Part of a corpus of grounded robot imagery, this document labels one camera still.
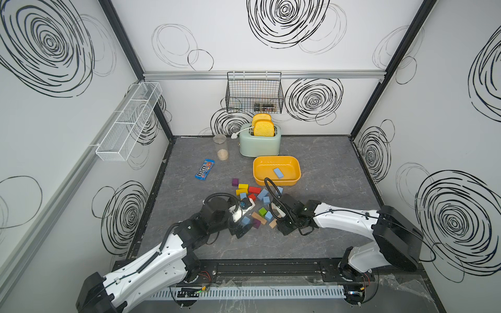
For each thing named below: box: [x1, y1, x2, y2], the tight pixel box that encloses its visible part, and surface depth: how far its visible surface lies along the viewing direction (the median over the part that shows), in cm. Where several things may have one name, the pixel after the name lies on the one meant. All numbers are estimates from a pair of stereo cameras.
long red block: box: [248, 186, 262, 194], surface depth 98 cm
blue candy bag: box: [194, 158, 216, 181], surface depth 107 cm
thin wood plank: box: [251, 211, 268, 225], surface depth 88 cm
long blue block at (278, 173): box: [273, 167, 284, 179], surface depth 104 cm
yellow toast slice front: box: [253, 120, 275, 137], surface depth 100 cm
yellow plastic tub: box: [252, 155, 302, 186], surface depth 104 cm
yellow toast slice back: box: [251, 113, 273, 130], surface depth 101 cm
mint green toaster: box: [239, 123, 282, 157], surface depth 104 cm
